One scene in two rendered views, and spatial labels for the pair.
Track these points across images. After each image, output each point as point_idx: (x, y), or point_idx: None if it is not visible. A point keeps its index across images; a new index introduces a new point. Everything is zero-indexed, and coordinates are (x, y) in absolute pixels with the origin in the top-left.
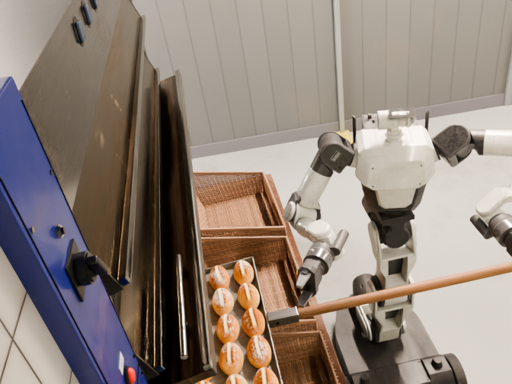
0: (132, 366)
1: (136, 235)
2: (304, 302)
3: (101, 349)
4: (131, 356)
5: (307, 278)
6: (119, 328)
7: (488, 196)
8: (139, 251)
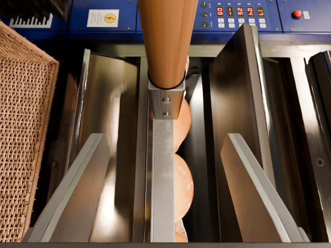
0: (291, 24)
1: (282, 169)
2: (98, 155)
3: (327, 7)
4: (294, 27)
5: (272, 186)
6: (314, 28)
7: None
8: None
